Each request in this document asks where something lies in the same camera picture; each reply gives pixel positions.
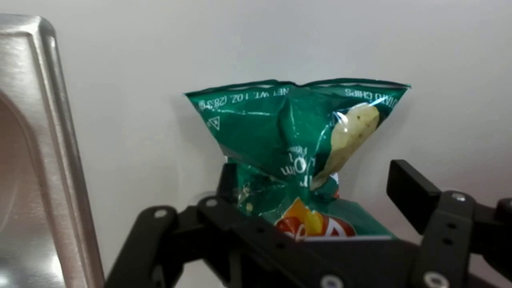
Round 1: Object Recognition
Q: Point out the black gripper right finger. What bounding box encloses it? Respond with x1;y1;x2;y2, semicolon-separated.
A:
386;156;512;288

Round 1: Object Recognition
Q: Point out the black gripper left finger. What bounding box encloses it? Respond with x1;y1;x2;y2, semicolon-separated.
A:
104;161;342;288

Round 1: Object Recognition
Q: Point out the green chips packet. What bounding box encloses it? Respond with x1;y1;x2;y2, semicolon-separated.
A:
184;76;413;243

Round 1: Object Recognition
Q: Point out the stainless steel sink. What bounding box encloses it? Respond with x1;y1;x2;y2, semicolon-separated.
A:
0;12;107;288

